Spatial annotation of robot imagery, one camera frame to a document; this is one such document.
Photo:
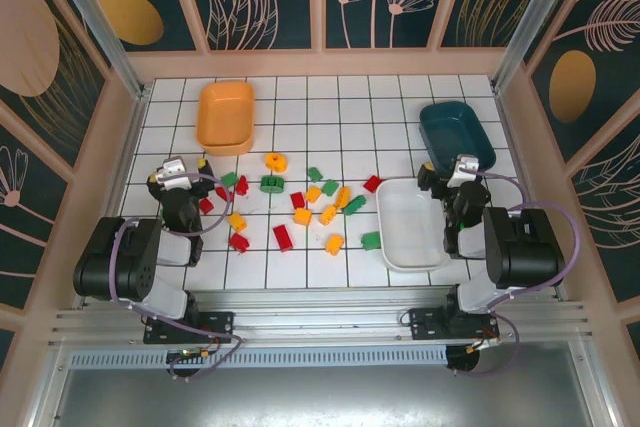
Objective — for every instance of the grey metal base plate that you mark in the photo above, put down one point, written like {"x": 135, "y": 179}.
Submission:
{"x": 320, "y": 397}

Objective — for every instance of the aluminium corner post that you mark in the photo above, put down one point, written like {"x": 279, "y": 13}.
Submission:
{"x": 100, "y": 27}
{"x": 540, "y": 17}

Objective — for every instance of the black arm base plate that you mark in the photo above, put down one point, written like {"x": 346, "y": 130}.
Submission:
{"x": 425, "y": 324}
{"x": 220, "y": 324}

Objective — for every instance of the red sloped lego brick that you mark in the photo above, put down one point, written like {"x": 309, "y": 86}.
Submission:
{"x": 242, "y": 186}

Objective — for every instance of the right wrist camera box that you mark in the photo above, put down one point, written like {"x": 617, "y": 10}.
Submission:
{"x": 462, "y": 166}

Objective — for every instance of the long yellow lego brick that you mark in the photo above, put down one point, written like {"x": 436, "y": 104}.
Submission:
{"x": 328, "y": 214}

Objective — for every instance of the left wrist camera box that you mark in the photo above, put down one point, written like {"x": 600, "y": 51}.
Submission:
{"x": 174, "y": 167}

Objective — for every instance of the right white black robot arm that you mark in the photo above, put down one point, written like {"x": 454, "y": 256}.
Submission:
{"x": 525, "y": 247}

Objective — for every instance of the orange plastic bin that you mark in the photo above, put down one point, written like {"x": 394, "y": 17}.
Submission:
{"x": 225, "y": 117}

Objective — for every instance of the yellow round lego piece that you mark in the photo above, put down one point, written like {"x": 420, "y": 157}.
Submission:
{"x": 276, "y": 161}

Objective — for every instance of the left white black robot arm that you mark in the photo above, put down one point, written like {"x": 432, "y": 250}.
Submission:
{"x": 110, "y": 257}

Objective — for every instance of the aluminium frame rail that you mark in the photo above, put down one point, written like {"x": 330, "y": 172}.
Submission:
{"x": 320, "y": 312}

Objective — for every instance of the white plastic bin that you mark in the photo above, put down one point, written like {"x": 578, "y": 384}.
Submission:
{"x": 410, "y": 227}

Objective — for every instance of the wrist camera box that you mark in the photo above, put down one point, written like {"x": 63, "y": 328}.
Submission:
{"x": 174, "y": 167}
{"x": 462, "y": 166}

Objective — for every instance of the green lego brick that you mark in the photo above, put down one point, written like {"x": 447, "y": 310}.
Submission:
{"x": 354, "y": 204}
{"x": 329, "y": 187}
{"x": 229, "y": 178}
{"x": 314, "y": 174}
{"x": 371, "y": 240}

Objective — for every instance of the teal plastic bin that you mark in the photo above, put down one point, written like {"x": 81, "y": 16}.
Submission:
{"x": 450, "y": 129}

